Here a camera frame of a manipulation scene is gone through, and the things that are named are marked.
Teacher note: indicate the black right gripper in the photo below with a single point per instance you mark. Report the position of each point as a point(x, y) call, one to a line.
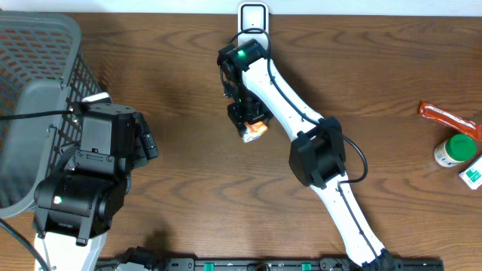
point(239, 117)

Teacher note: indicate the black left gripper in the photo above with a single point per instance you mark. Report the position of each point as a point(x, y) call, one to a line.
point(142, 141)

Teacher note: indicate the small orange box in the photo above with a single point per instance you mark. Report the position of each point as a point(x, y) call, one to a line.
point(254, 131)

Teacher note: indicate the orange Top chocolate bar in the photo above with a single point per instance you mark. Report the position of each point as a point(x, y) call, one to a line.
point(460, 124)

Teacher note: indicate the green-capped white bottle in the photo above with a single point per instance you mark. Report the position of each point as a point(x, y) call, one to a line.
point(454, 151)

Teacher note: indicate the white medicine box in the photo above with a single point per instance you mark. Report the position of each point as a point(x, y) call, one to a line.
point(472, 175)

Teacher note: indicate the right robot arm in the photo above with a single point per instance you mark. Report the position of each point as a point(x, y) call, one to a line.
point(317, 153)

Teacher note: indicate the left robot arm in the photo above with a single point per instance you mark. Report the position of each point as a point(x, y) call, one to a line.
point(76, 203)

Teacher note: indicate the white barcode scanner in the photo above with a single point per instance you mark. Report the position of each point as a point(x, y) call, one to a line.
point(253, 15)

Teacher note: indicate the grey plastic basket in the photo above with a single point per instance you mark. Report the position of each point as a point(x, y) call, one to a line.
point(43, 72)

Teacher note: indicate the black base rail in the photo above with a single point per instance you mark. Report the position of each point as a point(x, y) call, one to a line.
point(143, 259)

